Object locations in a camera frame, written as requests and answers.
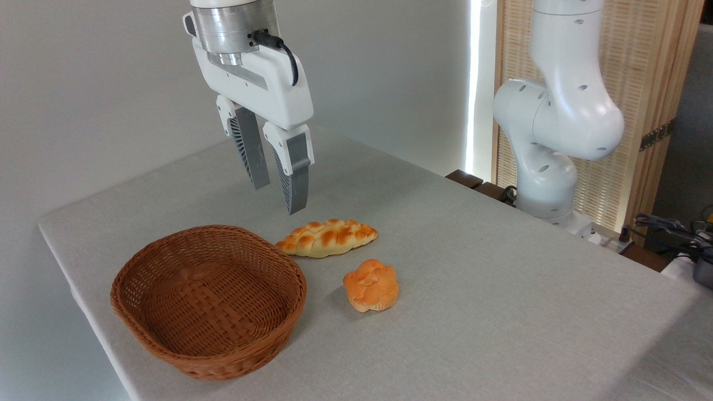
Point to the long braided bread loaf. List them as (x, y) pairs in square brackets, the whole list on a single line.
[(328, 238)]

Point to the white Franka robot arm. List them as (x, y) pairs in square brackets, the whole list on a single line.
[(562, 111)]

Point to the round orange bread roll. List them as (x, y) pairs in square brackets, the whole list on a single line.
[(370, 285)]

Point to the wooden bamboo folding screen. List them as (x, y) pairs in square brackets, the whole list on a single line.
[(632, 55)]

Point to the brown woven wicker basket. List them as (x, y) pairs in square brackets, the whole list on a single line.
[(167, 356)]

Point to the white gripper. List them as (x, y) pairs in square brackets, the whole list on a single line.
[(278, 94)]

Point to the dark brown wooden block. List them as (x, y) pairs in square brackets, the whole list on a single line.
[(465, 178)]

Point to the grey tablecloth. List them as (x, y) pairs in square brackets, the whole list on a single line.
[(473, 289)]

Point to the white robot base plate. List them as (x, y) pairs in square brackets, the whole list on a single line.
[(596, 234)]

